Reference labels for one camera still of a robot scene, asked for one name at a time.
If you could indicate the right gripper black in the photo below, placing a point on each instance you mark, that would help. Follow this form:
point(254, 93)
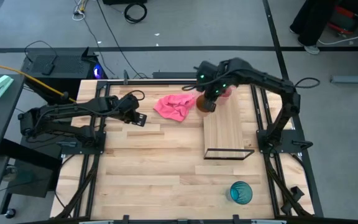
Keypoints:
point(214, 90)

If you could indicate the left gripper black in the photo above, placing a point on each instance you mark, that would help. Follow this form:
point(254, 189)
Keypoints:
point(127, 105)

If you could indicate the orange plastic cup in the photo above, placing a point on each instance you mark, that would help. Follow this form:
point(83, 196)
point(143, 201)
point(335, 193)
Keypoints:
point(199, 104)

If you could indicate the pink plastic cup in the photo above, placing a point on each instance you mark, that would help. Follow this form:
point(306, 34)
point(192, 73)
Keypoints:
point(227, 92)

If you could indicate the teal ribbed plastic cup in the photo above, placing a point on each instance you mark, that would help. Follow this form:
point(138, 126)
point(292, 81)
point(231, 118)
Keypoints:
point(241, 193)

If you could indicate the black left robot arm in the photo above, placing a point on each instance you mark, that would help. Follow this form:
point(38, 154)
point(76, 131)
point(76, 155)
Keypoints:
point(73, 109)

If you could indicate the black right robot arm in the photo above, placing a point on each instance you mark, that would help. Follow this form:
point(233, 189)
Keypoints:
point(259, 76)

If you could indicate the black framed wooden shelf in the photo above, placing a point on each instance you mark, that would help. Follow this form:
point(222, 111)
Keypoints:
point(222, 133)

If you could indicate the pink crumpled cloth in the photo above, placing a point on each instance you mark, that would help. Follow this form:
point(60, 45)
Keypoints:
point(174, 107)

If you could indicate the black bar behind table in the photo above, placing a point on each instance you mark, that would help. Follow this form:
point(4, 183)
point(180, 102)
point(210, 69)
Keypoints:
point(172, 75)

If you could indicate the black computer tower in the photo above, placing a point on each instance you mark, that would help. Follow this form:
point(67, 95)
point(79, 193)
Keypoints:
point(64, 63)

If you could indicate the black equipment cart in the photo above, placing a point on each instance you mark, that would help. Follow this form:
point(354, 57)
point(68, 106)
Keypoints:
point(30, 177)

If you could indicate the person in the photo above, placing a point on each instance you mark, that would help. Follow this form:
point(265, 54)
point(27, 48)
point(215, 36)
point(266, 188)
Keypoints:
point(312, 21)

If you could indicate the mint green stapler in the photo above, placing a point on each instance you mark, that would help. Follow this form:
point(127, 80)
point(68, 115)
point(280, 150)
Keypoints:
point(0, 86)

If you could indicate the red and black cart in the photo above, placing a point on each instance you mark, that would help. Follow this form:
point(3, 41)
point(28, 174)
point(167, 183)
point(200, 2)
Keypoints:
point(343, 18)

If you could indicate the black table frame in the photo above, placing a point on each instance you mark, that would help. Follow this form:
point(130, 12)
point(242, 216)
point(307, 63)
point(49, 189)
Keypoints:
point(166, 82)

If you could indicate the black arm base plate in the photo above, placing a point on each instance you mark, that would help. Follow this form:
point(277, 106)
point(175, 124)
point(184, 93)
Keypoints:
point(99, 147)
point(287, 146)

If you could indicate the black frame clamp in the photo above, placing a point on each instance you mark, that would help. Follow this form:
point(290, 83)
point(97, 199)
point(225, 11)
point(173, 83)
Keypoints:
point(294, 196)

